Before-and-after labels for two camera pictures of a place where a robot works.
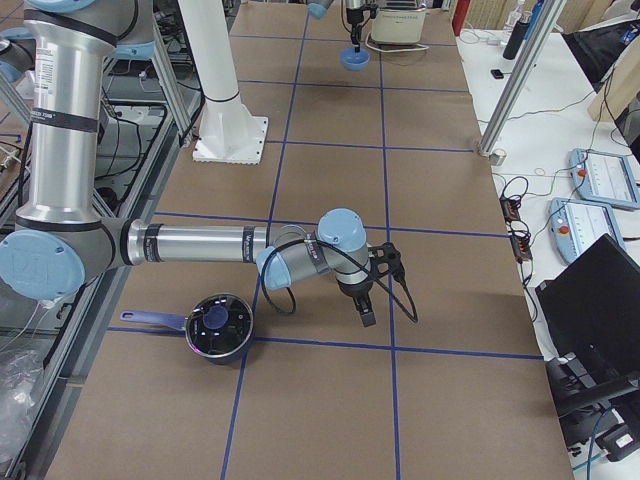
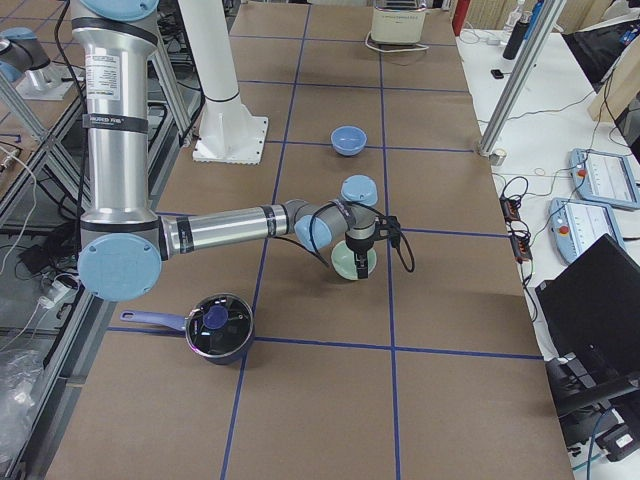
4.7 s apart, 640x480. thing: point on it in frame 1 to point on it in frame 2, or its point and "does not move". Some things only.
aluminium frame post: (522, 75) does not move
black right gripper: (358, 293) to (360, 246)
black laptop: (592, 309) does not move
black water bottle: (517, 37) does not move
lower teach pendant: (576, 225) does not move
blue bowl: (354, 61) to (348, 140)
